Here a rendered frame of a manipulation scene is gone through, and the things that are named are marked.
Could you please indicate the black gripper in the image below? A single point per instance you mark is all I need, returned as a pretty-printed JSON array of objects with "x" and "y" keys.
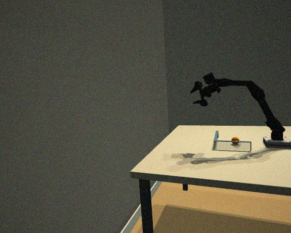
[{"x": 203, "y": 92}]

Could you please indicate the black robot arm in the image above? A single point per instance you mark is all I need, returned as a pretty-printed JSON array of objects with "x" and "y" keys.
[{"x": 257, "y": 94}]

